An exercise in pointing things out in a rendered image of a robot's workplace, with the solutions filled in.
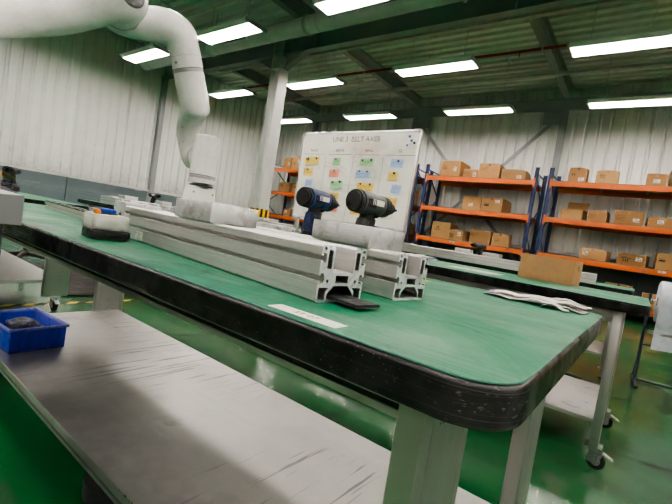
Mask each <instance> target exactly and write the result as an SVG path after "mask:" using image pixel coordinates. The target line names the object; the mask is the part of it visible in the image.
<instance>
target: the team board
mask: <svg viewBox="0 0 672 504"><path fill-rule="evenodd" d="M422 136H423V130H421V129H412V130H376V131H339V132H304V136H303V143H302V149H301V156H300V162H299V169H298V176H297V182H296V189H295V195H294V202H293V209H292V215H291V218H293V219H295V222H294V228H296V230H295V233H297V232H298V226H299V219H302V220H304V216H305V212H307V211H308V208H305V207H302V206H300V205H299V204H298V203H297V201H296V194H297V191H298V190H299V189H300V188H301V187H311V188H314V189H317V190H321V191H324V192H327V193H329V194H332V195H333V196H335V198H336V200H337V201H338V204H339V205H340V207H337V208H336V209H333V210H332V211H330V212H325V211H324V213H322V216H321V220H327V221H334V222H341V223H348V224H355V222H356V218H358V217H359V215H360V214H359V213H354V212H353V211H350V210H349V209H348V208H347V206H346V196H347V194H348V193H349V192H350V191H351V190H352V189H362V190H365V191H369V192H372V193H375V194H379V195H382V196H384V197H387V198H388V199H390V200H391V202H392V204H393V205H394V206H395V209H396V210H397V212H394V213H393V214H391V215H389V216H388V217H385V218H380V217H378V219H375V220H376V222H375V226H374V227H376V228H381V229H387V230H392V231H398V232H403V233H404V238H405V235H406V232H407V226H408V220H409V214H410V208H411V202H412V196H413V190H414V184H415V178H416V172H417V166H418V160H419V154H420V148H421V142H422ZM404 238H403V244H404ZM403 244H402V250H403ZM402 250H401V252H402Z"/></svg>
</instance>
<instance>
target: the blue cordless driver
mask: <svg viewBox="0 0 672 504"><path fill-rule="evenodd" d="M296 201H297V203H298V204H299V205H300V206H302V207H305V208H308V211H307V212H305V216H304V220H303V224H302V227H301V230H302V232H301V234H305V235H310V236H312V230H313V224H314V219H319V220H321V216H322V213H324V211H325V212H330V211H332V210H333V209H336V208H337V207H340V205H339V204H338V201H337V200H336V198H335V196H333V195H332V194H329V193H327V192H324V191H321V190H317V189H314V188H311V187H301V188H300V189H299V190H298V191H297V194H296Z"/></svg>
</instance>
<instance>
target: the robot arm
mask: <svg viewBox="0 0 672 504"><path fill-rule="evenodd" d="M101 27H107V28H108V29H109V30H111V31H113V32H114V33H116V34H118V35H121V36H124V37H127V38H130V39H135V40H141V41H148V42H154V43H159V44H162V45H165V46H166V47H167V48H168V51H169V55H170V60H171V65H172V70H173V75H174V79H175V84H176V89H177V93H178V98H179V103H180V114H179V117H178V121H177V128H176V134H177V142H178V147H179V151H180V155H181V159H182V161H183V163H184V165H185V166H186V167H187V168H189V169H190V171H189V178H188V181H189V182H191V183H189V184H186V187H185V190H184V193H183V196H182V198H185V199H193V200H200V201H208V202H215V190H214V189H213V187H211V186H215V181H216V173H217V166H218V159H219V152H220V145H221V140H220V139H219V138H217V137H215V136H211V135H207V134H200V133H201V126H202V123H203V121H204V119H205V118H206V117H207V116H208V114H209V111H210V107H209V100H208V94H207V88H206V82H205V76H204V70H203V65H202V60H201V54H200V48H199V43H198V38H197V34H196V31H195V29H194V27H193V26H192V24H191V23H190V22H189V21H188V20H187V19H186V18H185V17H183V16H182V15H180V14H179V13H177V12H175V11H173V10H171V9H168V8H165V7H161V6H152V5H148V0H0V39H8V38H43V37H54V36H63V35H71V34H77V33H81V32H86V31H90V30H94V29H98V28H101Z"/></svg>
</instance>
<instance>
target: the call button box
mask: <svg viewBox="0 0 672 504"><path fill-rule="evenodd" d="M83 226H84V227H82V232H81V234H82V235H83V236H86V237H88V238H91V239H98V240H110V241H122V242H126V241H127V239H130V233H129V232H128V226H129V218H128V217H124V216H120V215H118V214H114V213H112V214H111V213H103V212H101V214H97V213H94V212H92V211H85V212H84V217H83Z"/></svg>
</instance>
